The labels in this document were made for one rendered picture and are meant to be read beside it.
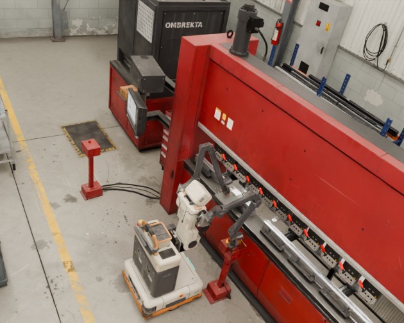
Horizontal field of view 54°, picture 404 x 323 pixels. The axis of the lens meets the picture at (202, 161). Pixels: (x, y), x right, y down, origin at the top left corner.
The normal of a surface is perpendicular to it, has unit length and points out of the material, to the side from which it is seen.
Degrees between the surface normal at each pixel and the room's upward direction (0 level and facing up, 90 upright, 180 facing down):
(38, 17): 90
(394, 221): 90
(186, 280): 0
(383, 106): 90
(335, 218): 90
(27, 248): 0
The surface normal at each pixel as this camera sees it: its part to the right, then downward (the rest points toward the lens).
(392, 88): -0.85, 0.18
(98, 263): 0.16, -0.80
